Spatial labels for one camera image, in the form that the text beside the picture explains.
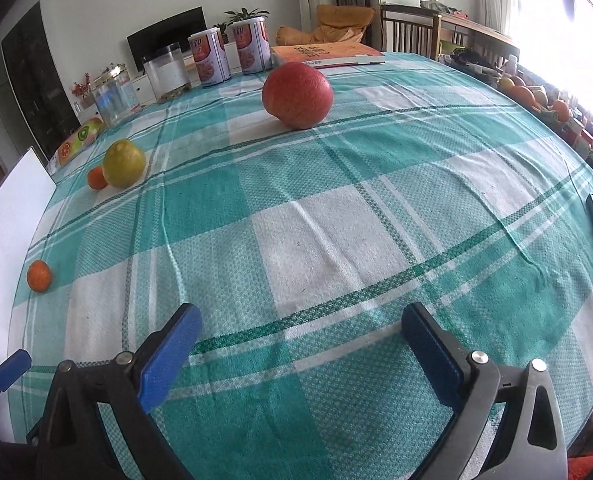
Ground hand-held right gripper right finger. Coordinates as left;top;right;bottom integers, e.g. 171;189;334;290
401;303;569;480

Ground red flowers in vase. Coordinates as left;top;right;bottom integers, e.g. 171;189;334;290
71;72;93;106

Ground pink printed can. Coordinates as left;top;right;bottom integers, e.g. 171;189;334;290
231;16;273;75
188;28;231;88

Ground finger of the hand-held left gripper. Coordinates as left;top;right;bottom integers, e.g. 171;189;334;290
0;349;32;394

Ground black wall panel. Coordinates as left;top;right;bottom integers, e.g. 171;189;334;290
0;1;82;151

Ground small tangerine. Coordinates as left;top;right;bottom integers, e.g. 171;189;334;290
87;166;110;191
27;260;53;293

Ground dark wooden chair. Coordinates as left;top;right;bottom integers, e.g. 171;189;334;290
379;3;442;61

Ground green potted plant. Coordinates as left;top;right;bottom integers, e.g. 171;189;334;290
225;7;270;28

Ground orange lounge chair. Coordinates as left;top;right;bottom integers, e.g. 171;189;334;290
275;5;377;47

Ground bowl of oranges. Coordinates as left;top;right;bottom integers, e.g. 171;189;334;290
496;75;574;121

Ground orange book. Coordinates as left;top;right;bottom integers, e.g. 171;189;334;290
270;41;386;68

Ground fruit print tissue pack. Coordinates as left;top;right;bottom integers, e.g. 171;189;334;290
56;116;104;167

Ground clear jar with black lid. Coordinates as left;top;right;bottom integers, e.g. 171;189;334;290
142;42;193;104

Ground glass jar with gold lid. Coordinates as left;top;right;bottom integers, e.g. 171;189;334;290
91;62;142;127

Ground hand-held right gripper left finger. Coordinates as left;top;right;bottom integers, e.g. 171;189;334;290
26;304;203;480

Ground flat screen television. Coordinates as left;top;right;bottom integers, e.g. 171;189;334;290
126;6;208;72

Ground wooden desk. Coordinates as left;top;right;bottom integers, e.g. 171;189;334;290
433;7;521;63

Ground green white checked tablecloth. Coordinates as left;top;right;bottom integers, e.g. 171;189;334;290
6;51;593;480

